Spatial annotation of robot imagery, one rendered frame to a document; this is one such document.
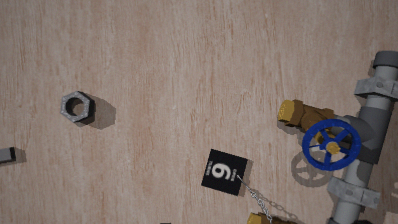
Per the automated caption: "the black square tag with metal chain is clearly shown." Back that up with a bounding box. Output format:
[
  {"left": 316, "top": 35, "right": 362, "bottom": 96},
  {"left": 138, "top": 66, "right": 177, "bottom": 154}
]
[{"left": 201, "top": 149, "right": 272, "bottom": 224}]

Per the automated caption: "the grey pipe manifold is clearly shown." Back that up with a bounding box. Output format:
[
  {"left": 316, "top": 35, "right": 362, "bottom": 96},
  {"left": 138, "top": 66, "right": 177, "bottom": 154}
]
[{"left": 278, "top": 50, "right": 398, "bottom": 224}]

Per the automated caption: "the grey hex nut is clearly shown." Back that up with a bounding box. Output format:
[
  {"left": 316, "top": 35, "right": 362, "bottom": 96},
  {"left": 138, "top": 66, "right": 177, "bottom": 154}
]
[{"left": 60, "top": 91, "right": 95, "bottom": 123}]

